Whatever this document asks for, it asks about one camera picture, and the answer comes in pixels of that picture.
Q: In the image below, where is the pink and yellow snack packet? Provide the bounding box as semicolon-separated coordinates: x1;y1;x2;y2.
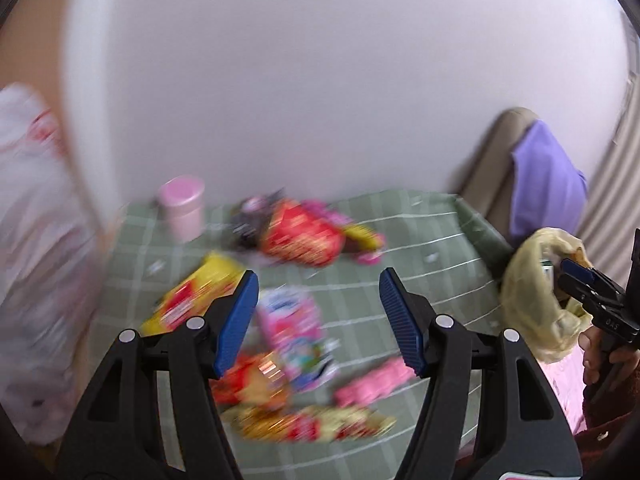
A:
300;200;387;266

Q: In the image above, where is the person's right hand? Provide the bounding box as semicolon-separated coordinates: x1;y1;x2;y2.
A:
579;327;640;386

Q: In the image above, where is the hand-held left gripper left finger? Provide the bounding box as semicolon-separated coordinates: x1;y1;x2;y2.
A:
52;270;260;480

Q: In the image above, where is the green checked tablecloth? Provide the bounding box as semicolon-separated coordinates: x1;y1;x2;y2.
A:
84;189;517;480

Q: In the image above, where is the white and pink tissue pack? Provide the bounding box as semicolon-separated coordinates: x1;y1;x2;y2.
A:
257;285;324;361

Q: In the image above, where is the yellow plastic bag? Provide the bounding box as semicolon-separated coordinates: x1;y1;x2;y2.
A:
500;227;594;364

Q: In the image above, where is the long gold and red packet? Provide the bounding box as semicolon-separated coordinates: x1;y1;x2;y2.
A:
232;404;397;444

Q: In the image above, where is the pink printed packet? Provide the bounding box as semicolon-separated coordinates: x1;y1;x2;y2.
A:
282;337;342;392

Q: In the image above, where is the beige chair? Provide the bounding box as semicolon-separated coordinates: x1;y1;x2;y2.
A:
459;107;543;243

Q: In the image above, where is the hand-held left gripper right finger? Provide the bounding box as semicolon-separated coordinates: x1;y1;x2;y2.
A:
378;267;583;480

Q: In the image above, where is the small pink wrapper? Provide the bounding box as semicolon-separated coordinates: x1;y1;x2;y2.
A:
333;356;417;409

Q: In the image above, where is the purple cloth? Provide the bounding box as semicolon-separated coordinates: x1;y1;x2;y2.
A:
509;120;589;257

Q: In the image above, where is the dark purple snack packet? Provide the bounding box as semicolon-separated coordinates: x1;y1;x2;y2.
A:
229;189;286;252

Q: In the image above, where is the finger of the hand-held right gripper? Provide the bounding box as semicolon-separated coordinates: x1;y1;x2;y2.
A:
560;257;627;294
558;273;607;317

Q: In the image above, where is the pink cloth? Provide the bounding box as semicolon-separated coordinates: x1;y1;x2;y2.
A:
541;359;590;435

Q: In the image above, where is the pink lidded canister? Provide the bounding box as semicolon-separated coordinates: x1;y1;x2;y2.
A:
157;175;207;244

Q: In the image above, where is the red and gold snack packet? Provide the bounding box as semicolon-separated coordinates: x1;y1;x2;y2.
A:
209;351;293;407

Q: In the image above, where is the white printed cloth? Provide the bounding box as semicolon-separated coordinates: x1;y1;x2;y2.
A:
0;84;103;447

